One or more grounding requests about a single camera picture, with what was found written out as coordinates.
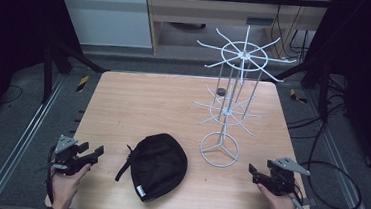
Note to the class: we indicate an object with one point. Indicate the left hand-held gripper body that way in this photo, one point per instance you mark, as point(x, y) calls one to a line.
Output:
point(69, 157)

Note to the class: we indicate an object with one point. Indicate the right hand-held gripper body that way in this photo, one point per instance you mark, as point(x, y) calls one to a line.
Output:
point(279, 178)

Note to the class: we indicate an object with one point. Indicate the black cap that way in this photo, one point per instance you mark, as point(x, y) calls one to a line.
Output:
point(160, 167)

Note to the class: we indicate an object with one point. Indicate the person's right hand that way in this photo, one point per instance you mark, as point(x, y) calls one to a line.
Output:
point(277, 203)

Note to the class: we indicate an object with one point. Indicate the person's left hand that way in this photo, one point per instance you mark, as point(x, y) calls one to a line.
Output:
point(65, 187)

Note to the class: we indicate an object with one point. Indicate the yellow black striped tape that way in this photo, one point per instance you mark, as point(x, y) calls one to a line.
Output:
point(82, 83)
point(297, 96)

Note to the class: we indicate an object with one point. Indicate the small black round disc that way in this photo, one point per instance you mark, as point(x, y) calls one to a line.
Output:
point(221, 92)

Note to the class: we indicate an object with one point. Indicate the black stand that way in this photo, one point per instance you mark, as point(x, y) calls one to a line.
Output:
point(315, 81)
point(60, 58)

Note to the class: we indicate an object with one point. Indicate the black curtain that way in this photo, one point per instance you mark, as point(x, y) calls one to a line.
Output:
point(366, 72)
point(15, 37)

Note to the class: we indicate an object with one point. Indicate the white cabinet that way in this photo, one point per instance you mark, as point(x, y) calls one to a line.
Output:
point(106, 18)

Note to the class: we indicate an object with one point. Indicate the wooden desk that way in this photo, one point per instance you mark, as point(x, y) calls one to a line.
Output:
point(213, 16)

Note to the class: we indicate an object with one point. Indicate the metal floor rail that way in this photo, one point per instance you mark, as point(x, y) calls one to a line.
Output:
point(345, 177)
point(20, 141)

